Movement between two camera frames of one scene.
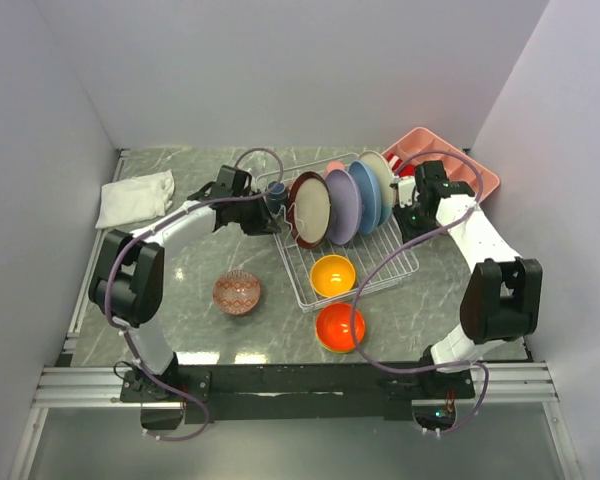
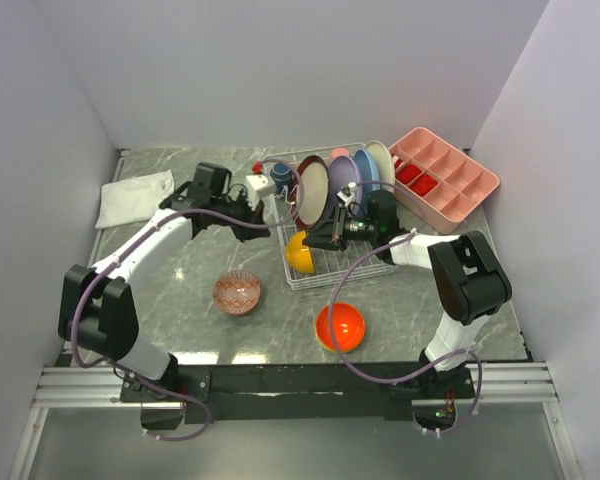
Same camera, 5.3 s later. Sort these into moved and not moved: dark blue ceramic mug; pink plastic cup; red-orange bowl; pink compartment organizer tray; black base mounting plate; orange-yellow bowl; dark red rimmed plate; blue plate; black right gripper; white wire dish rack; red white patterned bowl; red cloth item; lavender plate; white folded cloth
Moved: orange-yellow bowl; black right gripper; pink plastic cup; dark red rimmed plate; blue plate; lavender plate; dark blue ceramic mug; white wire dish rack
Not moved: black base mounting plate; red white patterned bowl; red-orange bowl; white folded cloth; pink compartment organizer tray; red cloth item
